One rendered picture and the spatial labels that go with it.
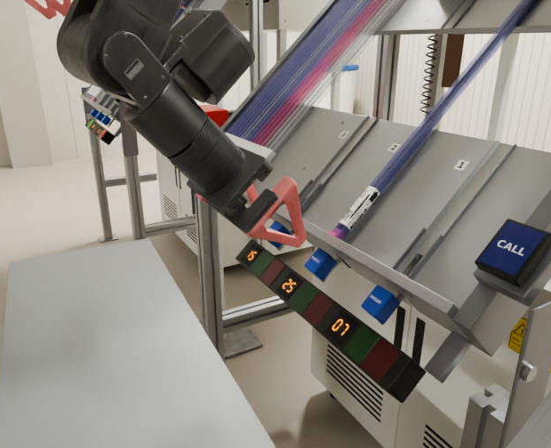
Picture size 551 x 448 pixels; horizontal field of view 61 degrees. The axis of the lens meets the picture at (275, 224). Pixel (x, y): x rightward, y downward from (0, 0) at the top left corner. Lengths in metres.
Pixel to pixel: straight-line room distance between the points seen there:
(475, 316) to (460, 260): 0.07
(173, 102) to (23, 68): 3.86
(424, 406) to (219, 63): 0.82
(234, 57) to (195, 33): 0.04
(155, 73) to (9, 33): 3.88
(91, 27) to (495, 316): 0.41
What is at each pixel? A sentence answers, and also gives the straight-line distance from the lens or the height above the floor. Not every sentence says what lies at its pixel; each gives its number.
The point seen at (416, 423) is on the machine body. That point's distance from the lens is 1.11.
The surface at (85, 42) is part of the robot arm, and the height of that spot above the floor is 0.95.
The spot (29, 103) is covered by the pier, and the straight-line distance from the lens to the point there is 4.28.
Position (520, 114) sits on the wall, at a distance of 3.67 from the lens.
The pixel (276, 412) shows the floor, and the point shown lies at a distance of 1.40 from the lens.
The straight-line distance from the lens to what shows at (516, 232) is 0.44.
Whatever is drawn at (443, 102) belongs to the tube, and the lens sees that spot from 0.65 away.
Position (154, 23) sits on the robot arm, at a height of 0.97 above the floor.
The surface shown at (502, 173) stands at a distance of 0.55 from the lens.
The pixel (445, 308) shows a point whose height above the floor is 0.73.
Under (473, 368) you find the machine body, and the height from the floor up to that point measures 0.42.
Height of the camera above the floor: 0.95
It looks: 21 degrees down
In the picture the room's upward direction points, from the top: straight up
